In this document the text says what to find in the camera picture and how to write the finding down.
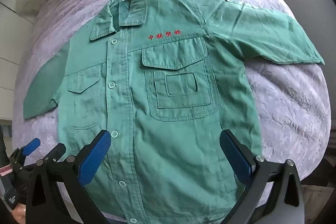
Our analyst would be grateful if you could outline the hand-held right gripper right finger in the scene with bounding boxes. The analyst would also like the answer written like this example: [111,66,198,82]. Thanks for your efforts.
[219,130,307,224]

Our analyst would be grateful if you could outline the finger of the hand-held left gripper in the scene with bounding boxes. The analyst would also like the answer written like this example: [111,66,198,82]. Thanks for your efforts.
[42,143,66,165]
[10,138,41,169]

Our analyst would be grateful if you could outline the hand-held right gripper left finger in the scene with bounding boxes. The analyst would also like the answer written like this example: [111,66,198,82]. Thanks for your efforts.
[25,130,111,224]

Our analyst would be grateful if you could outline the green work shirt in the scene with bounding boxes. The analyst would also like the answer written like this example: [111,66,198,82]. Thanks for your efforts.
[23,0,325,224]

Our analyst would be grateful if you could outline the person's left hand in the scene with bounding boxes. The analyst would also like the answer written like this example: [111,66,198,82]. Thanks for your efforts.
[11,202,27,224]

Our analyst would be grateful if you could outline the purple plush blanket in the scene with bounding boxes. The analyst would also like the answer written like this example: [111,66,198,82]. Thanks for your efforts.
[10,0,332,215]

